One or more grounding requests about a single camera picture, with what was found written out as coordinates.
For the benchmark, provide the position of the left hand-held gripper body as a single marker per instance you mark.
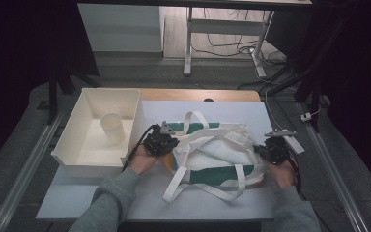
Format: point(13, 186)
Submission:
point(159, 143)

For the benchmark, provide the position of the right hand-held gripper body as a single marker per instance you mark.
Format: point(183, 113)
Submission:
point(277, 150)

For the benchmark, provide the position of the white tote bag coloured blobs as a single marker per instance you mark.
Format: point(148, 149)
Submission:
point(219, 158)

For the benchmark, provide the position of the white cup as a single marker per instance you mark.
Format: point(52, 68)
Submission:
point(113, 129)

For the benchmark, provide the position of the white plastic bin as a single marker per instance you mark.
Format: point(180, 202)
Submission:
point(80, 129)

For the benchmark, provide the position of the person's left hand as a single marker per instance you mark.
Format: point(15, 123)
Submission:
point(141, 162)

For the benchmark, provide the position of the person's right hand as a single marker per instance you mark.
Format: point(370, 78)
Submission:
point(285, 175)

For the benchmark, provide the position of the white power strip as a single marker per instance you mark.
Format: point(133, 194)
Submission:
point(298, 146)

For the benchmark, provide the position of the small white adapter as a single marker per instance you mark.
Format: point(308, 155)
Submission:
point(306, 117)

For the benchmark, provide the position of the small black round fitting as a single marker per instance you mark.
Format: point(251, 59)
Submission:
point(208, 100)

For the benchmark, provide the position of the black metal stand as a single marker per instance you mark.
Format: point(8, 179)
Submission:
point(315, 83)

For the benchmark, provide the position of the dark curtain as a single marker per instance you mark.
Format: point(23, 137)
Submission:
point(360, 80)
point(19, 42)

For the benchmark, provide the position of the black tripod stand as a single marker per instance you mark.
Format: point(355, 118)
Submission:
point(53, 96)

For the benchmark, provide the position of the white cabinet panel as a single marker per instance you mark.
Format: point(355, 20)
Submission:
point(122, 29)

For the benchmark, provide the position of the white standing desk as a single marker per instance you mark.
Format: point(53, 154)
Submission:
point(225, 27)

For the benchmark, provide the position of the metal floor rail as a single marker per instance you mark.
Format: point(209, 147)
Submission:
point(29, 167)
point(335, 174)

